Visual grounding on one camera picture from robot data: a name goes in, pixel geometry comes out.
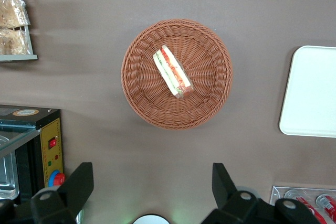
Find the stainless steel pan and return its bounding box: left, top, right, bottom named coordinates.
left=0, top=135, right=20, bottom=200

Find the white rectangular plastic tray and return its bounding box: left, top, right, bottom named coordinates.
left=279, top=45, right=336, bottom=138

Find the black and yellow food warmer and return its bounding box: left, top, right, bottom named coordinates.
left=0, top=104, right=65, bottom=205

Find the red cola can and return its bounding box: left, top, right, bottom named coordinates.
left=316, top=194, right=336, bottom=222
left=284, top=189, right=328, bottom=224

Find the clear acrylic can holder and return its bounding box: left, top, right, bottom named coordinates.
left=269, top=185, right=336, bottom=224

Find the round brown wicker basket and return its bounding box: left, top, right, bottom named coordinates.
left=120, top=18, right=234, bottom=130

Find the grey wire display rack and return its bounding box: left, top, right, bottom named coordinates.
left=0, top=0, right=38, bottom=63

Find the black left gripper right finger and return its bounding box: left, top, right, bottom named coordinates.
left=201, top=163, right=321, bottom=224

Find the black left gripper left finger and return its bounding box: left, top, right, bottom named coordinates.
left=0, top=162, right=95, bottom=224

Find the bagged bread loaf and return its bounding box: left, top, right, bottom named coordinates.
left=0, top=0, right=31, bottom=29
left=0, top=29, right=31, bottom=56

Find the plastic triangle sandwich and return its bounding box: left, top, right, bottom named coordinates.
left=152, top=45, right=194, bottom=99

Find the white round object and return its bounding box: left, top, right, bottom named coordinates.
left=132, top=213, right=171, bottom=224

